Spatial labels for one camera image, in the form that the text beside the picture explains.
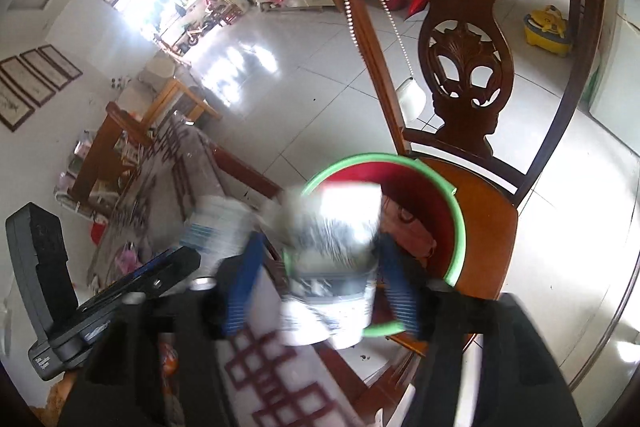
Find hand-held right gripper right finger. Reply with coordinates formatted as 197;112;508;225
375;232;585;427

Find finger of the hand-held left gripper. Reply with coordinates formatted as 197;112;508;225
77;247;202;315

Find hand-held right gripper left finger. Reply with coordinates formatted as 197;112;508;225
59;232;267;427

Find white blue striped wrapper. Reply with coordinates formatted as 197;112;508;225
180;194;261;263

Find silver plastic packet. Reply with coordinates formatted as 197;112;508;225
277;182;383;350

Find orange plastic packet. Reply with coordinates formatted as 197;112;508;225
159;341;179;380

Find red bucket green rim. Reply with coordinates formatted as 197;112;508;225
300;152;466;339

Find white magazine rack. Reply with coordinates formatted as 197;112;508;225
54;129;131;212

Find white balance bike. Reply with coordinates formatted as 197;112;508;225
182;24;213;48

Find yellow toy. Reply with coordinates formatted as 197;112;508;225
522;5;573;59

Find bead chain white purse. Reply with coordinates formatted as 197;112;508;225
331;0;427;124

